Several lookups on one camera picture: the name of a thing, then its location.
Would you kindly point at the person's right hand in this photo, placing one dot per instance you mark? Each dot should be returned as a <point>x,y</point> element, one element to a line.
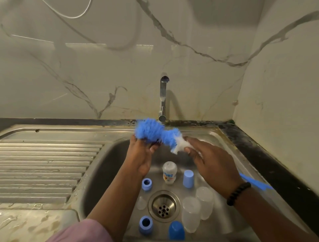
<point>217,167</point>

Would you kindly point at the person's left hand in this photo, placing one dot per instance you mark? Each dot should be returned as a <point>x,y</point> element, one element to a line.
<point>138,157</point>

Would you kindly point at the blue and white bottle brush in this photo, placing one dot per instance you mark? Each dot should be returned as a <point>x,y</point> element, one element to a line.
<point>149,129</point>

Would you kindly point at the blue cylindrical bottle cap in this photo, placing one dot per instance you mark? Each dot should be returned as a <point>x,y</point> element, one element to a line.
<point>188,179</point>

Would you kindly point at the cartoon print baby bottle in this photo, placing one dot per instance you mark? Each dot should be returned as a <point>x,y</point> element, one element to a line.
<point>170,173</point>

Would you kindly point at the translucent bottle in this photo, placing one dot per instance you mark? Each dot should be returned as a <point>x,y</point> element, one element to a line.
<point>205,204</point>
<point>191,215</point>

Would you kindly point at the clear silicone nipple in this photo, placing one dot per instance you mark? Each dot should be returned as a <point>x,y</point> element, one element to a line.
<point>141,203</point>

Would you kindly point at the translucent bottle front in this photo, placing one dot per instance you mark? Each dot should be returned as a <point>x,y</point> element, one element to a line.
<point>191,215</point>

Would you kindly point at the dark blue dome cap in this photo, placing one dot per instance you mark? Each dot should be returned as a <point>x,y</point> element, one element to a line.
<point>177,231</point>

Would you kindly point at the person's left forearm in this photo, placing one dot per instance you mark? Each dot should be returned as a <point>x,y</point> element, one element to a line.
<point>117,209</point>

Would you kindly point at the person's right forearm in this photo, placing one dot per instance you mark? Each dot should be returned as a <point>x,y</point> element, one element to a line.
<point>274,219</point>

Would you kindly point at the metal sink drain strainer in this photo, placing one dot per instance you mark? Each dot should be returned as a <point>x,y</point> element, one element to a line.
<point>164,206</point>

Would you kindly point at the chrome sink faucet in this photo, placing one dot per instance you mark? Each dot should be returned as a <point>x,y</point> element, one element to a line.
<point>163,97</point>

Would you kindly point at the pink shirt sleeve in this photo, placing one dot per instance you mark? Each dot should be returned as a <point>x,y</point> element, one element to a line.
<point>82,232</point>

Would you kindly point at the stainless steel sink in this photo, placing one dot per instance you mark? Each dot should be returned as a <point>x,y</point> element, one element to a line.
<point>45,164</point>

